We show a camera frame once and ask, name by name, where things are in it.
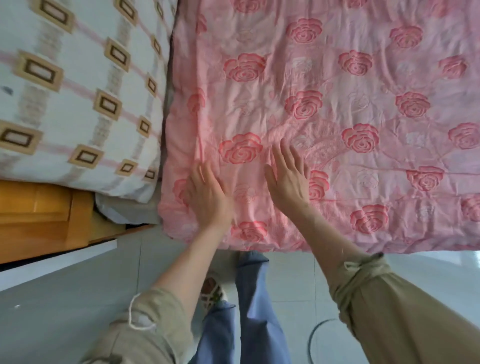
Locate person's right hand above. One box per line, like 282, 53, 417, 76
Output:
264, 139, 312, 211

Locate person's left hand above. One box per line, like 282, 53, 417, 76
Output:
183, 161, 236, 228

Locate person's left forearm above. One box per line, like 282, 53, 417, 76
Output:
152, 221, 235, 324

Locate person's right forearm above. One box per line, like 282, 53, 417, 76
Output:
287, 202, 380, 286

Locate grey bed sheet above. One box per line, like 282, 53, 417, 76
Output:
94, 190, 164, 226

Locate pink rose-patterned quilt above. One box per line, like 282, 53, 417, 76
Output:
157, 0, 480, 254

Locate white patterned shoe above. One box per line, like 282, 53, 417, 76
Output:
200, 275, 228, 312

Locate blue trousers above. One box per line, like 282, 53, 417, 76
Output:
188, 250, 292, 364

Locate white pillow with brown squares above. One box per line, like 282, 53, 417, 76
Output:
0, 0, 179, 204

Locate beige left sleeve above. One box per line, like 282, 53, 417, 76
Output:
80, 287, 194, 364

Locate beige sleeve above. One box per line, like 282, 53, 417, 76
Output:
80, 287, 194, 364
327, 252, 480, 364

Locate white board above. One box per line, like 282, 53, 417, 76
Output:
0, 239, 119, 292

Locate beige right sleeve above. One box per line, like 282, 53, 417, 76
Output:
327, 252, 480, 364

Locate dark cable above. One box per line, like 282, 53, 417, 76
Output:
307, 318, 340, 364

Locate orange wooden bed frame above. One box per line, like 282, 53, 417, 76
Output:
0, 179, 163, 265

